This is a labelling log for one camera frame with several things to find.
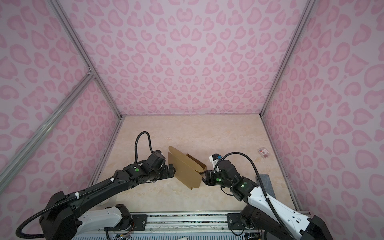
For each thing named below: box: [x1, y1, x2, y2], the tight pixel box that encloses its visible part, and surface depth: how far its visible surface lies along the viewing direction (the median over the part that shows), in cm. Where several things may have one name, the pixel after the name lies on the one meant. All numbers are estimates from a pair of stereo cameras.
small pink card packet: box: [257, 147, 270, 159], surface depth 98 cm
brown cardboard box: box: [168, 145, 207, 190], surface depth 75 cm
